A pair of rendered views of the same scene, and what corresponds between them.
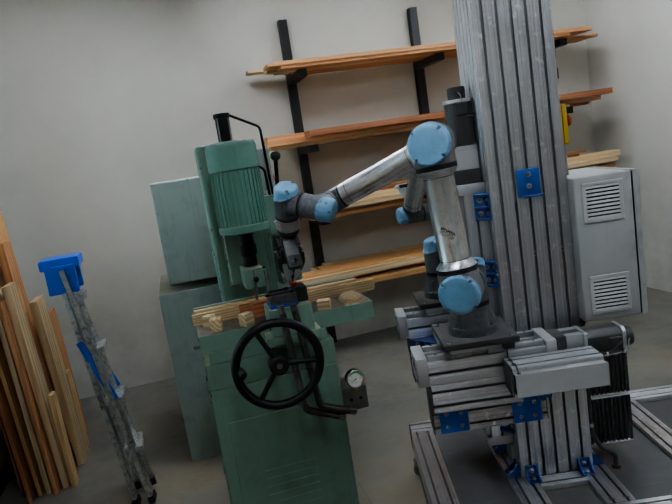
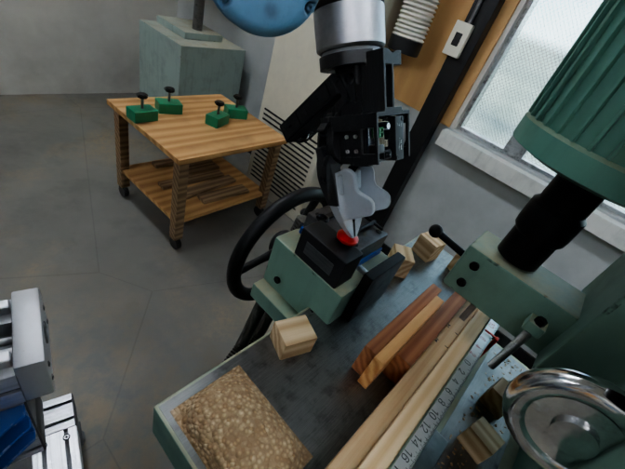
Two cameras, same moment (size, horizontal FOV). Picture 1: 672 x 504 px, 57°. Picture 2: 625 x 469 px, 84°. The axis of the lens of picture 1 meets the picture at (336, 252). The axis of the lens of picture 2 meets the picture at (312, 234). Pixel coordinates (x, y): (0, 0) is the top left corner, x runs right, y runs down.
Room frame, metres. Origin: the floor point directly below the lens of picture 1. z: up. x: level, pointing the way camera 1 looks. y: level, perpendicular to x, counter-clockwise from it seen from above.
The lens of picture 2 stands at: (2.24, -0.15, 1.28)
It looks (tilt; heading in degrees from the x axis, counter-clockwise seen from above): 36 degrees down; 134
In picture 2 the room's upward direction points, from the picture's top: 21 degrees clockwise
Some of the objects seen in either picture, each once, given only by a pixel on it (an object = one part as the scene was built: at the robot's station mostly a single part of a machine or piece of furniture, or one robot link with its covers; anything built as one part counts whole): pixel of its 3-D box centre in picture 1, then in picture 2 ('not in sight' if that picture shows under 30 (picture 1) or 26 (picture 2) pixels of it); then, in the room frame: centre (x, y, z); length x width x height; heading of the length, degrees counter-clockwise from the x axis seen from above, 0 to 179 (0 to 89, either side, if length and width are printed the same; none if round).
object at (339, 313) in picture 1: (286, 323); (357, 323); (2.06, 0.21, 0.87); 0.61 x 0.30 x 0.06; 103
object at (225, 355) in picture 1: (265, 338); not in sight; (2.09, 0.29, 0.82); 0.40 x 0.21 x 0.04; 103
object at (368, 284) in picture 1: (286, 301); (420, 368); (2.17, 0.21, 0.92); 0.67 x 0.02 x 0.04; 103
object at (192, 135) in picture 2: not in sight; (199, 157); (0.64, 0.50, 0.32); 0.66 x 0.57 x 0.64; 106
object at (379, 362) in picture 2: not in sight; (404, 338); (2.13, 0.21, 0.93); 0.17 x 0.01 x 0.06; 103
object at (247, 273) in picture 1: (253, 277); (507, 292); (2.17, 0.31, 1.03); 0.14 x 0.07 x 0.09; 13
